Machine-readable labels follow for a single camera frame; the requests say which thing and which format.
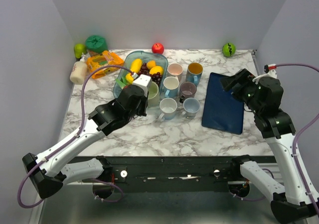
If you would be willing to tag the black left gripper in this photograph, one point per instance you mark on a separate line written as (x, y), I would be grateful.
(143, 112)

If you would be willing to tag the green pear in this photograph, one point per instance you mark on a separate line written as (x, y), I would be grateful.
(79, 50)

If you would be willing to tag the yellow mango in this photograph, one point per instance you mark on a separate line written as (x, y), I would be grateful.
(136, 65)

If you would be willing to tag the dark blue tray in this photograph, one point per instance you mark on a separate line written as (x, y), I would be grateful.
(221, 111)

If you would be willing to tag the yellow lemon right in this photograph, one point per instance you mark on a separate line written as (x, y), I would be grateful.
(156, 69)

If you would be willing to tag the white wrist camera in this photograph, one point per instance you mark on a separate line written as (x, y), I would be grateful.
(270, 71)
(143, 81)

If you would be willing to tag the yellow lemon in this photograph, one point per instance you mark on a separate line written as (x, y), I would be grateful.
(129, 78)
(156, 69)

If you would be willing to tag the blue butterfly mug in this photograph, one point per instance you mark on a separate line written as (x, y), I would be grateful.
(194, 73)

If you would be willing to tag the green mug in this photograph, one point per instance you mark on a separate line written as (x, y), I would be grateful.
(154, 95)

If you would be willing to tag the red dragon fruit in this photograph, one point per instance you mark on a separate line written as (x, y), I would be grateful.
(122, 82)

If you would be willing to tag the pink mug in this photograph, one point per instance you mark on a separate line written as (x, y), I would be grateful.
(175, 70)

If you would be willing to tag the orange snack bag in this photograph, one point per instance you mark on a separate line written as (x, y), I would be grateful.
(103, 59)

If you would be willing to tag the red apple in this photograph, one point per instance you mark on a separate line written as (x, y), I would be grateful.
(157, 48)

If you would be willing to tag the light blue faceted mug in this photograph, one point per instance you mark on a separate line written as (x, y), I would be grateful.
(171, 85)

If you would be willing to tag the yellow lemon left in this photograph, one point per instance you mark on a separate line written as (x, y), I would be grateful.
(129, 78)

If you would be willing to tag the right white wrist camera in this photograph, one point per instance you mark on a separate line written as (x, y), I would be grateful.
(270, 71)

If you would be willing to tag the light blue white mug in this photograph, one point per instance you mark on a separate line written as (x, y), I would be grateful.
(168, 107)

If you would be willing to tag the green black ball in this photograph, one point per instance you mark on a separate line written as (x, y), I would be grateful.
(228, 49)

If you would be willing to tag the purple mug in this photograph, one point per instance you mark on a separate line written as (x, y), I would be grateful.
(187, 90)

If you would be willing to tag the dark purple grapes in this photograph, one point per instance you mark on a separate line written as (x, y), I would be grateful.
(157, 78)

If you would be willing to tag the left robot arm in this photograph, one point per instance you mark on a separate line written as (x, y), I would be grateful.
(50, 170)

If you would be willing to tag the clear blue fruit tray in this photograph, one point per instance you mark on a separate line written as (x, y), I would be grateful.
(146, 57)

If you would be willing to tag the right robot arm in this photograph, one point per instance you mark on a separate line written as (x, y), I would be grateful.
(296, 198)

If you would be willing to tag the grey white mug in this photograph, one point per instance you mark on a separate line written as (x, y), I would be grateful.
(191, 107)

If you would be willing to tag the black table frame rail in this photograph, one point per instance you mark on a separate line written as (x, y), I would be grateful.
(171, 174)

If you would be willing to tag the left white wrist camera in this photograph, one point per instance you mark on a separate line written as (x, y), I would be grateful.
(143, 81)

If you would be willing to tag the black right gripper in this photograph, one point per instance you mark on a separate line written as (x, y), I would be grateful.
(244, 76)

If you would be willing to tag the cream lotion bottle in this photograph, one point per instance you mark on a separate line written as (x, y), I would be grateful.
(79, 71)

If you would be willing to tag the small orange fruit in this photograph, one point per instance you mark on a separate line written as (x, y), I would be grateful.
(151, 64)

